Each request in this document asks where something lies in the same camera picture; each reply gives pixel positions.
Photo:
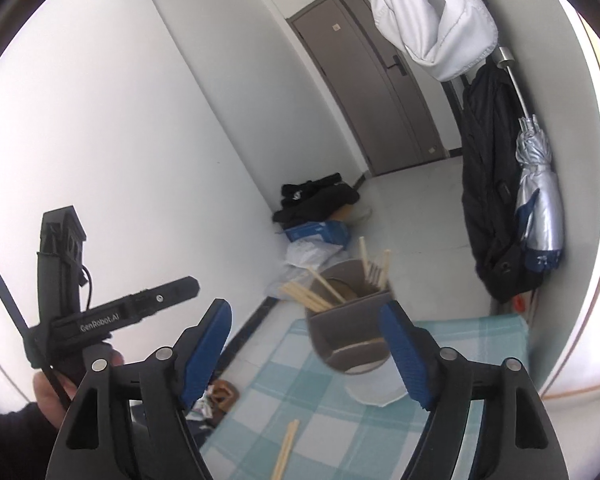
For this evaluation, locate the crumpled white wrapper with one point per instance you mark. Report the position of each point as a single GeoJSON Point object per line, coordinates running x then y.
{"type": "Point", "coordinates": [202, 402]}

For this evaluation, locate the brown slipper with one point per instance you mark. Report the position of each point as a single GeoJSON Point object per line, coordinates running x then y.
{"type": "Point", "coordinates": [225, 395]}

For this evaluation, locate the white plastic parcel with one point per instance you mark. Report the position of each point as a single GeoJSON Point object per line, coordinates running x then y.
{"type": "Point", "coordinates": [305, 252]}

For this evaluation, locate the metal fork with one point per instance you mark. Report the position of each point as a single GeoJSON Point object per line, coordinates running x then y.
{"type": "Point", "coordinates": [375, 275]}

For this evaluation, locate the wooden chopstick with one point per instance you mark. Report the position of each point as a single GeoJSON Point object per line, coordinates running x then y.
{"type": "Point", "coordinates": [284, 442]}
{"type": "Point", "coordinates": [364, 255]}
{"type": "Point", "coordinates": [291, 437]}

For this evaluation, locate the person's left hand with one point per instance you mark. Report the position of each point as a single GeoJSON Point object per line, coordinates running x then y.
{"type": "Point", "coordinates": [47, 392]}

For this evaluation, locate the bunch of wooden chopsticks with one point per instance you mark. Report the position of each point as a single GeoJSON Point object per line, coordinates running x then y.
{"type": "Point", "coordinates": [305, 297]}

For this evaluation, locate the teal checkered tablecloth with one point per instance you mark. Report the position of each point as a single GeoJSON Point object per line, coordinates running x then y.
{"type": "Point", "coordinates": [330, 420]}

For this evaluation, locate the person's left forearm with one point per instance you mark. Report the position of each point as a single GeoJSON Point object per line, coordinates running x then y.
{"type": "Point", "coordinates": [10, 445]}

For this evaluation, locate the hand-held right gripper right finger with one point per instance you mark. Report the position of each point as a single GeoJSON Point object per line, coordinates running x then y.
{"type": "Point", "coordinates": [410, 360]}

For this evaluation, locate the white shoulder bag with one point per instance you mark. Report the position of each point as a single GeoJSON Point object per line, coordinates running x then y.
{"type": "Point", "coordinates": [430, 10]}

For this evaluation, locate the silver folded umbrella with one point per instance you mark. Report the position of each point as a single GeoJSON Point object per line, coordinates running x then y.
{"type": "Point", "coordinates": [540, 200]}

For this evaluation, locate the small orange object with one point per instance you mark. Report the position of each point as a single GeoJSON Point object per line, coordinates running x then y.
{"type": "Point", "coordinates": [518, 303]}

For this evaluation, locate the white utensil holder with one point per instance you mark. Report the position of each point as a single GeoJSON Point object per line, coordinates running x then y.
{"type": "Point", "coordinates": [350, 316]}

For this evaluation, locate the black clothes heap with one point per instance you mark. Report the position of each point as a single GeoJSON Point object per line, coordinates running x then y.
{"type": "Point", "coordinates": [320, 197]}

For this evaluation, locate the grey entrance door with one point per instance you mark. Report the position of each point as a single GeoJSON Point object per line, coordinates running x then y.
{"type": "Point", "coordinates": [365, 85]}

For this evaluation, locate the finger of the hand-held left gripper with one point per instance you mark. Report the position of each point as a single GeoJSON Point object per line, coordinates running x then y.
{"type": "Point", "coordinates": [165, 296]}

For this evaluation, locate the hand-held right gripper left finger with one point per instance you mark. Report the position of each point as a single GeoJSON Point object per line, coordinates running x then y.
{"type": "Point", "coordinates": [205, 355]}

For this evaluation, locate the grey plastic parcel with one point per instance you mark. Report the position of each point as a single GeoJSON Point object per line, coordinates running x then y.
{"type": "Point", "coordinates": [285, 277]}

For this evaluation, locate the blue cardboard box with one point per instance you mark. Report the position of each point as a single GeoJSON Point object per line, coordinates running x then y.
{"type": "Point", "coordinates": [315, 232]}

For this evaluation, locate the black backpack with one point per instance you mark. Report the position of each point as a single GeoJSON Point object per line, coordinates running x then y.
{"type": "Point", "coordinates": [490, 185]}

